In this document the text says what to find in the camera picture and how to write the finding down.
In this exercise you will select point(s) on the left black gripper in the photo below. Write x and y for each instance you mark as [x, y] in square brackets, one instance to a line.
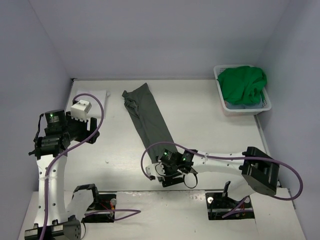
[90, 130]

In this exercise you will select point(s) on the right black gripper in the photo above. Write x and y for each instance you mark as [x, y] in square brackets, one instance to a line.
[168, 182]

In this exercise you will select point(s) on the white t shirt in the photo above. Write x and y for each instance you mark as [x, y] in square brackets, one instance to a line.
[101, 95]

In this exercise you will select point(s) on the grey t shirt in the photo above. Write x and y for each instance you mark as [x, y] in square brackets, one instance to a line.
[146, 116]

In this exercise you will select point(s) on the green t shirt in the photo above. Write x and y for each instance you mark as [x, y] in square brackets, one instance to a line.
[243, 84]

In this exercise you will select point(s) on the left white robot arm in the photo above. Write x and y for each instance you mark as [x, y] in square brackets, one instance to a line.
[54, 220]

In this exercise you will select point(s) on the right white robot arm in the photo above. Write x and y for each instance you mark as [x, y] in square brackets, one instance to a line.
[256, 171]

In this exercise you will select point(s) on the light blue t shirt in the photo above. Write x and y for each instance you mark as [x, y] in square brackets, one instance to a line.
[233, 106]

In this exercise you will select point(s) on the white laundry basket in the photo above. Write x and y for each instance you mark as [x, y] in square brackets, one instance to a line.
[228, 112]

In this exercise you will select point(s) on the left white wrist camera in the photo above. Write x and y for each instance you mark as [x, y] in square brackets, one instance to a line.
[80, 110]

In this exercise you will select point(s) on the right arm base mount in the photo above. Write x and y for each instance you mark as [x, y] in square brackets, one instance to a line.
[221, 208]

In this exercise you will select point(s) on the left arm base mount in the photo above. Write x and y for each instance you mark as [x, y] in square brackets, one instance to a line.
[107, 201]

